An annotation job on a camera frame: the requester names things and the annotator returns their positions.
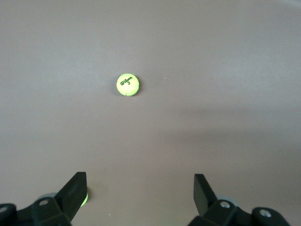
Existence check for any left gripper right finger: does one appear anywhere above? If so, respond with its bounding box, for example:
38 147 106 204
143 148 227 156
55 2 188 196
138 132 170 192
189 173 253 226

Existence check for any brown table cover mat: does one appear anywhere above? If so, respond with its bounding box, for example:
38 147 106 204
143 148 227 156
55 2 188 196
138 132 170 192
0 0 301 226

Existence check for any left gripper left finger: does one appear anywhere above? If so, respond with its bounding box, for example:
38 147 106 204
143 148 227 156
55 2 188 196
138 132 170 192
16 171 88 226

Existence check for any yellow tennis ball Wilson print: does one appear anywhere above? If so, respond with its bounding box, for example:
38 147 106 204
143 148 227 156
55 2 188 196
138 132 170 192
116 73 141 97

